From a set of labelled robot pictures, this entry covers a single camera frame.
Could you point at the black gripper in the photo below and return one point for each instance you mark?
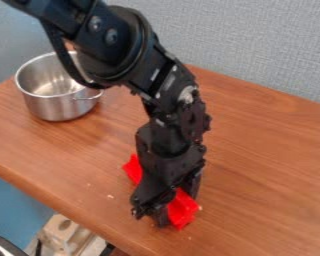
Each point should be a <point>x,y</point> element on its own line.
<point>165,173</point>

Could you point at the red plastic block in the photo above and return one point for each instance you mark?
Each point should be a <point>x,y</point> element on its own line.
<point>181,208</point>

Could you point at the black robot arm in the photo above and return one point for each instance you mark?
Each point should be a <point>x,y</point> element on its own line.
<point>108,47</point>

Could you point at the stainless steel pot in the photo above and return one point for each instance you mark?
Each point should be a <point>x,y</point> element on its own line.
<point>53,96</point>

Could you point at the black white object at corner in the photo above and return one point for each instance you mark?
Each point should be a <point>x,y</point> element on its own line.
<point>8,249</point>

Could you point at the wooden stand under table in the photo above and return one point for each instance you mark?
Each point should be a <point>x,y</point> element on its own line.
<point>64,238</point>

